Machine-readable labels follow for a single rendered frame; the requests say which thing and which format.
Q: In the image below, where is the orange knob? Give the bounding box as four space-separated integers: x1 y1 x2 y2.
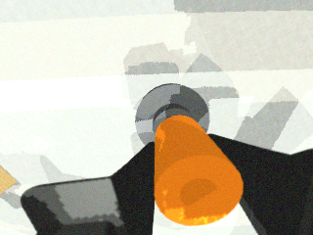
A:
155 116 244 226

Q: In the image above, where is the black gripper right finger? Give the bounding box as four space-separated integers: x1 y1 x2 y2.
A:
207 133 313 235

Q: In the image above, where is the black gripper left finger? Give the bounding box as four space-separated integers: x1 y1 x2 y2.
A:
21 142 156 235

